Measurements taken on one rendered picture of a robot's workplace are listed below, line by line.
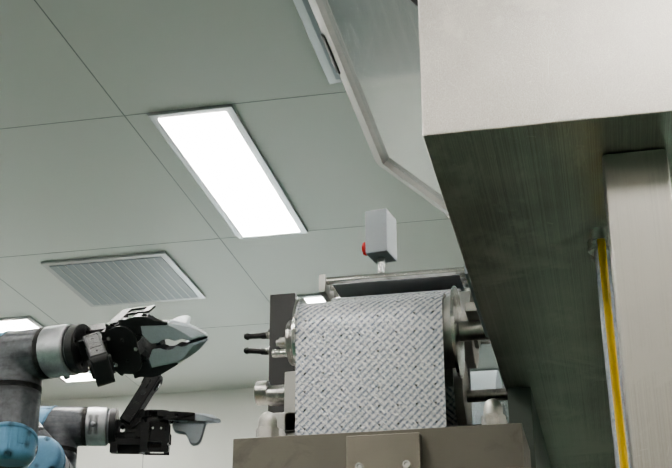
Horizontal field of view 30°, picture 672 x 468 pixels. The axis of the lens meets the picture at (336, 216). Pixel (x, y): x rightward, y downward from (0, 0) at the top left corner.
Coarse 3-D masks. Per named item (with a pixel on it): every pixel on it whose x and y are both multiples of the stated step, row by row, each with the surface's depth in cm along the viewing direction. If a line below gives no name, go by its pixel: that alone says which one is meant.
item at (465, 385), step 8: (456, 376) 205; (464, 376) 207; (456, 384) 204; (464, 384) 206; (456, 392) 204; (464, 392) 205; (456, 400) 203; (464, 400) 204; (456, 408) 204; (464, 408) 203; (456, 416) 204; (464, 416) 204; (464, 424) 205
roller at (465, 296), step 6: (462, 294) 225; (468, 294) 225; (462, 300) 223; (468, 300) 223; (462, 306) 222; (462, 312) 222; (462, 318) 221; (468, 342) 221; (468, 348) 221; (474, 348) 224; (468, 354) 222; (474, 354) 223; (468, 360) 222; (474, 360) 223; (468, 366) 224; (474, 366) 224
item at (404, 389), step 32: (384, 352) 196; (416, 352) 195; (320, 384) 196; (352, 384) 195; (384, 384) 194; (416, 384) 193; (320, 416) 194; (352, 416) 193; (384, 416) 192; (416, 416) 191
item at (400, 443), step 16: (416, 432) 168; (352, 448) 169; (368, 448) 168; (384, 448) 168; (400, 448) 167; (416, 448) 167; (352, 464) 168; (368, 464) 167; (384, 464) 167; (400, 464) 166; (416, 464) 166
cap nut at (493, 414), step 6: (486, 402) 172; (492, 402) 172; (498, 402) 172; (486, 408) 171; (492, 408) 171; (498, 408) 171; (486, 414) 171; (492, 414) 170; (498, 414) 170; (486, 420) 170; (492, 420) 170; (498, 420) 170; (504, 420) 171
